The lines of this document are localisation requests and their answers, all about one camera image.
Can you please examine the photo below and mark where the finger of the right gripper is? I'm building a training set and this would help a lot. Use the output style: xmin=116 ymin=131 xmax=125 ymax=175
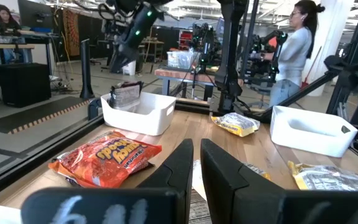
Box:
xmin=116 ymin=55 xmax=134 ymax=73
xmin=109 ymin=54 xmax=121 ymax=75

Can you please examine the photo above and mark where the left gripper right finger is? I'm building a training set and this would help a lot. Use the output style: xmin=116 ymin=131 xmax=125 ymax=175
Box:
xmin=200 ymin=138 xmax=288 ymax=224

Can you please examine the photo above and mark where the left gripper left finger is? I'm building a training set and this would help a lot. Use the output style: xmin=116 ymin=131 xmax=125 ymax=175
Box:
xmin=137 ymin=138 xmax=195 ymax=200

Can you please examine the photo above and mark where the black Maruchan fire noodle pack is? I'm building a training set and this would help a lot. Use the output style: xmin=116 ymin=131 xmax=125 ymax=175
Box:
xmin=108 ymin=81 xmax=144 ymax=112

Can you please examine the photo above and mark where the yellow Maruchan ramen pack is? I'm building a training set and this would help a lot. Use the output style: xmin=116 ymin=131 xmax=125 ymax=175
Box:
xmin=287 ymin=161 xmax=358 ymax=191
xmin=210 ymin=112 xmax=261 ymax=138

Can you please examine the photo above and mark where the orange-red Maruchan noodle pack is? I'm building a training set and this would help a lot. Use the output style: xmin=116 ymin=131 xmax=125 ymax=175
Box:
xmin=47 ymin=130 xmax=163 ymax=189

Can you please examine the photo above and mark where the white plastic bin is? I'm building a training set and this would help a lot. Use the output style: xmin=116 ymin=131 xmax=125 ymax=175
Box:
xmin=269 ymin=105 xmax=358 ymax=159
xmin=100 ymin=91 xmax=177 ymax=137

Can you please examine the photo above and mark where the small black device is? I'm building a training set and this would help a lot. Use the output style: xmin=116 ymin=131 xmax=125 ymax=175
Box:
xmin=87 ymin=98 xmax=103 ymax=121

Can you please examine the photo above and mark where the clear plastic tub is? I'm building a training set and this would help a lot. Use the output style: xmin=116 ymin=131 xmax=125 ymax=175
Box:
xmin=166 ymin=49 xmax=198 ymax=70

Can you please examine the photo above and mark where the red tool chest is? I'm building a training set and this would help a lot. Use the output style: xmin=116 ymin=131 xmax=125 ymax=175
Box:
xmin=178 ymin=29 xmax=194 ymax=49

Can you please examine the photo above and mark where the butcher block work table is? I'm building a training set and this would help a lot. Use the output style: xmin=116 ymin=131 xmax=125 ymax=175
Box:
xmin=154 ymin=67 xmax=222 ymax=101

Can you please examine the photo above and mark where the black cabinet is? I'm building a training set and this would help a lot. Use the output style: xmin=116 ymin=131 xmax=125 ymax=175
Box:
xmin=0 ymin=63 xmax=52 ymax=108

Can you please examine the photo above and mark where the dark computer monitor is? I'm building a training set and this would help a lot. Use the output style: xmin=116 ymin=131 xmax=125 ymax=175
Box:
xmin=17 ymin=0 xmax=54 ymax=30

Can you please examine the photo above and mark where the black hazard-striped floor mat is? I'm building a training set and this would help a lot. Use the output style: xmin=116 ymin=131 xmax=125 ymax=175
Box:
xmin=0 ymin=96 xmax=91 ymax=135

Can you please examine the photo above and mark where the wooden desk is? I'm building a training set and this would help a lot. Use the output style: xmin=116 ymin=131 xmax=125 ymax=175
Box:
xmin=0 ymin=34 xmax=54 ymax=65

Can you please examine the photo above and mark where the person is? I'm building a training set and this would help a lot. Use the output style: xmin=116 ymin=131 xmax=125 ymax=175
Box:
xmin=237 ymin=0 xmax=326 ymax=108
xmin=0 ymin=3 xmax=23 ymax=35

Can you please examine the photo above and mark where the red broom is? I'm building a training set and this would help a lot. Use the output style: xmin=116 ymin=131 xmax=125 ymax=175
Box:
xmin=301 ymin=46 xmax=323 ymax=90

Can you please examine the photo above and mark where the black stand post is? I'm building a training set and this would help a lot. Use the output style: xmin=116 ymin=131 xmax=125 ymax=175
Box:
xmin=79 ymin=39 xmax=95 ymax=100

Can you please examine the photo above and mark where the orange patterned wall hanging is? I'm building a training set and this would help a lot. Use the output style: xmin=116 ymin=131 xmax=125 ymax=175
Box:
xmin=62 ymin=7 xmax=80 ymax=57

